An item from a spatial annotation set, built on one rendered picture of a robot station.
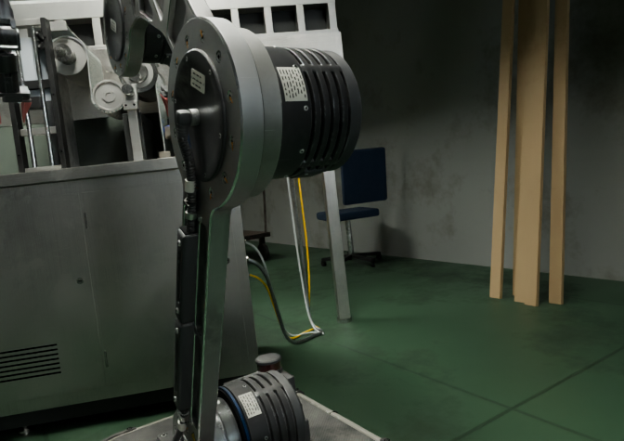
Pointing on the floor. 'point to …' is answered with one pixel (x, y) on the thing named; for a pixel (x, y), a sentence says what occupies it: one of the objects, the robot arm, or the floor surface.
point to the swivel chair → (361, 193)
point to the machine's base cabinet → (101, 297)
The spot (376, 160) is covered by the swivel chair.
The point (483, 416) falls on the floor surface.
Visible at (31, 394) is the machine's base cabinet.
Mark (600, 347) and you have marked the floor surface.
